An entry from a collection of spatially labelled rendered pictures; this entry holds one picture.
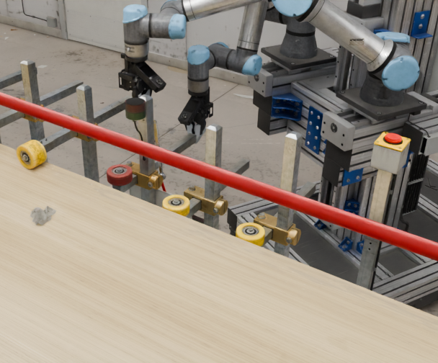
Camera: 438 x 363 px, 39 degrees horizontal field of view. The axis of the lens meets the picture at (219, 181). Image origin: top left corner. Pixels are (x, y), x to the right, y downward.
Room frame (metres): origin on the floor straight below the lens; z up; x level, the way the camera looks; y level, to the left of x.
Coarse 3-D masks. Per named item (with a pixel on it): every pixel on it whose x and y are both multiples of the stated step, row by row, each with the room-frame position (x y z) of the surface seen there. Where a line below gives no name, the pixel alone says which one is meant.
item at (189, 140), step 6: (186, 138) 2.00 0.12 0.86; (192, 138) 2.01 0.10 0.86; (174, 144) 1.95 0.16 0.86; (180, 144) 1.95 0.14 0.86; (186, 144) 1.97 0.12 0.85; (192, 144) 2.01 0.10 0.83; (174, 150) 1.91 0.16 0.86; (180, 150) 1.94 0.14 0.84; (156, 162) 1.82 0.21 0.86; (156, 168) 1.82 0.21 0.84; (132, 180) 1.71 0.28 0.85; (114, 186) 1.67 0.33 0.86; (120, 186) 1.66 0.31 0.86; (126, 186) 1.68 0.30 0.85; (132, 186) 1.71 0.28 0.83
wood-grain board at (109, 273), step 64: (0, 192) 1.54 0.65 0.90; (64, 192) 1.55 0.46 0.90; (0, 256) 1.24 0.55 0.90; (64, 256) 1.25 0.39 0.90; (128, 256) 1.26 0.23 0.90; (192, 256) 1.27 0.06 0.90; (256, 256) 1.28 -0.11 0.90; (0, 320) 1.02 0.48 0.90; (64, 320) 1.03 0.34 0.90; (128, 320) 1.04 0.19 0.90; (192, 320) 1.04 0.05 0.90; (256, 320) 1.05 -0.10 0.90; (320, 320) 1.06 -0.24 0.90; (384, 320) 1.07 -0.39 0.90
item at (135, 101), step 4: (128, 100) 1.70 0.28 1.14; (132, 100) 1.70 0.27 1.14; (136, 100) 1.71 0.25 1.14; (140, 100) 1.71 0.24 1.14; (132, 104) 1.67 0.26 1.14; (136, 104) 1.68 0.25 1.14; (132, 112) 1.67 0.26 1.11; (136, 112) 1.67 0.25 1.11; (136, 120) 1.68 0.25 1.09; (140, 120) 1.72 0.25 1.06; (144, 120) 1.71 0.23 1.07; (136, 128) 1.70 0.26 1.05; (140, 136) 1.71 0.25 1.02; (144, 156) 1.72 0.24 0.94; (144, 160) 1.72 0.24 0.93
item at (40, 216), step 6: (36, 210) 1.44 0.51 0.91; (42, 210) 1.45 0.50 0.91; (48, 210) 1.44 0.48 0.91; (54, 210) 1.45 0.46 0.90; (30, 216) 1.42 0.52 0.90; (36, 216) 1.41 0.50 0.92; (42, 216) 1.42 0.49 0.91; (48, 216) 1.41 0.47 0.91; (36, 222) 1.40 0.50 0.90; (42, 222) 1.39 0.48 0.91
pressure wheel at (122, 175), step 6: (108, 168) 1.70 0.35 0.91; (114, 168) 1.70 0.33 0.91; (120, 168) 1.70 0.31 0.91; (126, 168) 1.70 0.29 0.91; (108, 174) 1.66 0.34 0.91; (114, 174) 1.66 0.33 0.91; (120, 174) 1.66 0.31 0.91; (126, 174) 1.66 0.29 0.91; (132, 174) 1.68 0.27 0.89; (108, 180) 1.66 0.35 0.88; (114, 180) 1.64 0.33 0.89; (120, 180) 1.64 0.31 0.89; (126, 180) 1.65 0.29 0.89
